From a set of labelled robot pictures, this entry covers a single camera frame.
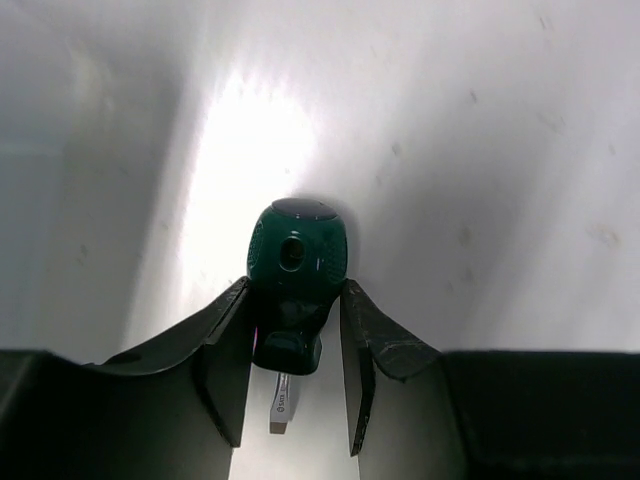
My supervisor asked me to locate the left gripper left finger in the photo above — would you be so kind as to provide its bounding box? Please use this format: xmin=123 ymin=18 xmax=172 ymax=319
xmin=1 ymin=278 xmax=250 ymax=479

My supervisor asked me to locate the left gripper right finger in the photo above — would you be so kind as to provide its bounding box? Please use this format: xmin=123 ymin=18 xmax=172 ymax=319
xmin=340 ymin=280 xmax=639 ymax=479

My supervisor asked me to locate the stubby green screwdriver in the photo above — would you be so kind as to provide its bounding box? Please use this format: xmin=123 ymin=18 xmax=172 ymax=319
xmin=247 ymin=197 xmax=348 ymax=435

